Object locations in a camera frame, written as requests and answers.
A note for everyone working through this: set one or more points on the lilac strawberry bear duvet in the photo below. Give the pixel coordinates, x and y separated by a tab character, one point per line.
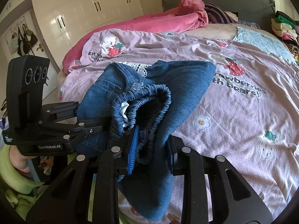
249	114

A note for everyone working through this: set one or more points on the hanging bags on door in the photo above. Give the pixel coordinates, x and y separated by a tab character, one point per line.
22	41

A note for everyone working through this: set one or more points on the light blue bed sheet patch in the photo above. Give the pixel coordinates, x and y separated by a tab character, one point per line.
266	43

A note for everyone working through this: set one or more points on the purple striped pillow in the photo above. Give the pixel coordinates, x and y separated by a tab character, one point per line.
218	16

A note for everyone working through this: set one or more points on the green fleece sleeve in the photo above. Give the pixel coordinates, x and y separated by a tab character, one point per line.
23	189

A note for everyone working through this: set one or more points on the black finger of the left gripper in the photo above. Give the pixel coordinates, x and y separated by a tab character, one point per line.
85	128

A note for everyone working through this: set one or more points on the dark grey headboard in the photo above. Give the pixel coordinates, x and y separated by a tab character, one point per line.
258	11

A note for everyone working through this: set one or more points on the beige fluffy mattress pad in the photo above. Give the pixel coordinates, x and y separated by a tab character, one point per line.
215	31

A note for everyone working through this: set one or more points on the cream white wardrobe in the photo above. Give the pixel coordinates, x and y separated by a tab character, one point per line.
64	22

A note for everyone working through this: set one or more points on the blue denim pants lace trim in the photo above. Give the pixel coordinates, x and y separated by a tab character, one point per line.
158	104

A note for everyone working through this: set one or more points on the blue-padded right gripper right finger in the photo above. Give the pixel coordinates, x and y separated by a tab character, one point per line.
214	191

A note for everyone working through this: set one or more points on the stack of folded clothes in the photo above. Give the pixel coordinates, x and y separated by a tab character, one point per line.
286	29

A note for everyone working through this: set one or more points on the person's left hand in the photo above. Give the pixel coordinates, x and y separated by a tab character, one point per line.
19	161

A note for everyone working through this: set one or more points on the pink blanket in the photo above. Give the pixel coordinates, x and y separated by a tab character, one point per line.
188	15

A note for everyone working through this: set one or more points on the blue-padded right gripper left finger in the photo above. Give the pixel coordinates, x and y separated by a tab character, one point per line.
66	200

